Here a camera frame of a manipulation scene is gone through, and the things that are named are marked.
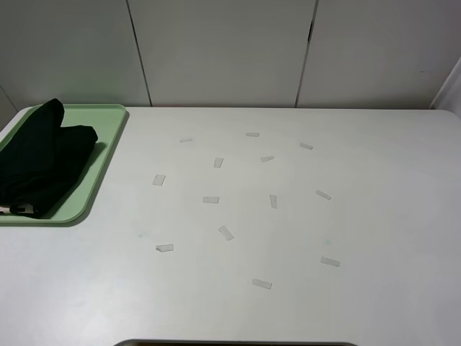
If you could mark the black short sleeve t-shirt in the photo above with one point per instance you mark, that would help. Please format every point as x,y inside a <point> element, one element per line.
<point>43,161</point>

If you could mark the light green plastic tray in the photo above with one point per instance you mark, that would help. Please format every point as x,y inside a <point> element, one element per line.
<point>109,122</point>

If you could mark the clear tape strip centre right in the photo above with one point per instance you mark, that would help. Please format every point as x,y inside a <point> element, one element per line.
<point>273,201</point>

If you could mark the clear tape strip centre front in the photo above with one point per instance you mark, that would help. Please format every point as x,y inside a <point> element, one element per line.
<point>226,233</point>

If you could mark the clear tape strip far right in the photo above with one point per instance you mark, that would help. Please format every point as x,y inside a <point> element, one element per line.
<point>304,145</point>

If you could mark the clear tape strip front left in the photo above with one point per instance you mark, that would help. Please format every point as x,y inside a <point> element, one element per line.
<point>165,248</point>

